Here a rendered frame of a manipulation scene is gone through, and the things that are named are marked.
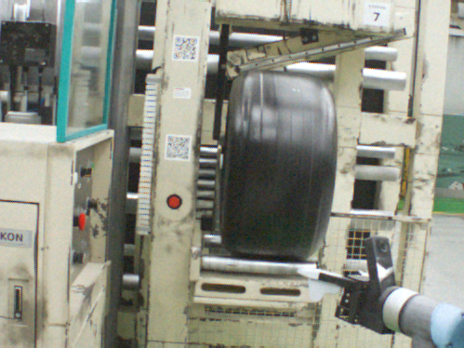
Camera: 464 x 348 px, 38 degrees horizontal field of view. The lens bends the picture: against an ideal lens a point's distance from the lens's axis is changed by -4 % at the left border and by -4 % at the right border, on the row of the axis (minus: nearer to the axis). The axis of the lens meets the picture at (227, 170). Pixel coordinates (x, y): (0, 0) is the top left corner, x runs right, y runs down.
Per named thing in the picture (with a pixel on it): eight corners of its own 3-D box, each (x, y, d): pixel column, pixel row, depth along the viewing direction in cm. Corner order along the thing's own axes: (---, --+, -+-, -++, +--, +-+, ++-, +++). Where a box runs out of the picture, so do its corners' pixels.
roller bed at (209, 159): (159, 227, 245) (165, 143, 242) (162, 220, 259) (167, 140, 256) (215, 232, 245) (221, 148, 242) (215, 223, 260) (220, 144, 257)
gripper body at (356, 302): (330, 314, 125) (374, 335, 115) (340, 270, 125) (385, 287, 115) (360, 315, 129) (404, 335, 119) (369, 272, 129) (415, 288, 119)
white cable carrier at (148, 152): (136, 234, 206) (146, 73, 201) (138, 231, 211) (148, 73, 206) (151, 235, 206) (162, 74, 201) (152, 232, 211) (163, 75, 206)
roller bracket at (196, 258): (189, 282, 195) (191, 248, 194) (192, 250, 235) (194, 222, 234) (200, 283, 196) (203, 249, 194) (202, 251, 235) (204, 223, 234)
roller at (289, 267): (198, 270, 199) (199, 255, 198) (198, 266, 203) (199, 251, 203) (318, 277, 200) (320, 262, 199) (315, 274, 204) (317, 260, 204)
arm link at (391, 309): (403, 292, 111) (434, 294, 115) (384, 286, 115) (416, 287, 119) (392, 336, 111) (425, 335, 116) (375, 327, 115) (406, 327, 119)
